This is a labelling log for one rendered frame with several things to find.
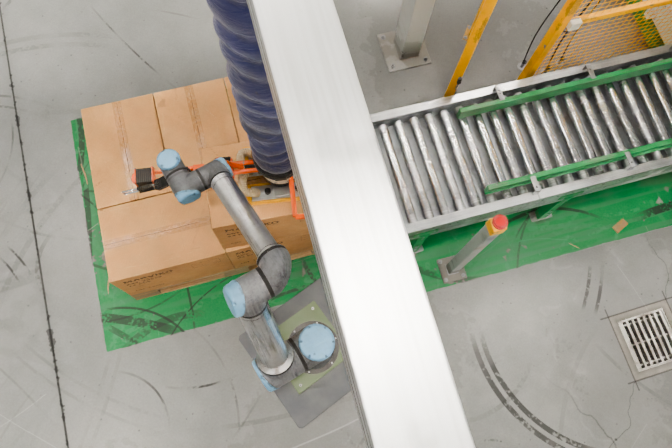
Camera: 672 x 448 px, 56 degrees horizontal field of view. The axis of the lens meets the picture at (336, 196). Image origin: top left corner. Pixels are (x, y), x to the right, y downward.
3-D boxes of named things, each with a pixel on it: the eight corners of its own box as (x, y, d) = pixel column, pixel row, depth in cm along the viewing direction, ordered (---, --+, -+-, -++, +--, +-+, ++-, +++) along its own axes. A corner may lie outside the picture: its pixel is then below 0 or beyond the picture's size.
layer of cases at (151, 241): (293, 94, 397) (291, 62, 359) (335, 243, 368) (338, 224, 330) (103, 138, 383) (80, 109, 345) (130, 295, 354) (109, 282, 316)
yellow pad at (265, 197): (318, 178, 295) (318, 174, 290) (320, 198, 292) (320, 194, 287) (245, 186, 293) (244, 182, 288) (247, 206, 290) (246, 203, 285)
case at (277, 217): (323, 158, 341) (324, 128, 304) (337, 228, 329) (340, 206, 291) (212, 177, 336) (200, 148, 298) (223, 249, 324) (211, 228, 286)
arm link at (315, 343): (338, 351, 270) (343, 348, 254) (304, 372, 266) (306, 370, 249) (320, 320, 274) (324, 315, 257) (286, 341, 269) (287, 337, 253)
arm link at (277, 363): (307, 377, 262) (274, 288, 203) (271, 400, 257) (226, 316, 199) (290, 348, 270) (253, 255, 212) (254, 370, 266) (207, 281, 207)
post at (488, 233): (455, 262, 382) (502, 215, 287) (458, 272, 380) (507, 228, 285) (444, 264, 381) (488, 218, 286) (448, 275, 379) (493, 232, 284)
